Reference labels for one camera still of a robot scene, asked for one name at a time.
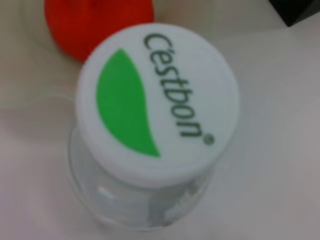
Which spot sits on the red-orange fruit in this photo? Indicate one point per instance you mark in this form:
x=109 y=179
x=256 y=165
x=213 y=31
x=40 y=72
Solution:
x=87 y=25

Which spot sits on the clear water bottle green label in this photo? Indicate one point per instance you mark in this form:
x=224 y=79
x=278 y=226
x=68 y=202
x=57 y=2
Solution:
x=162 y=100

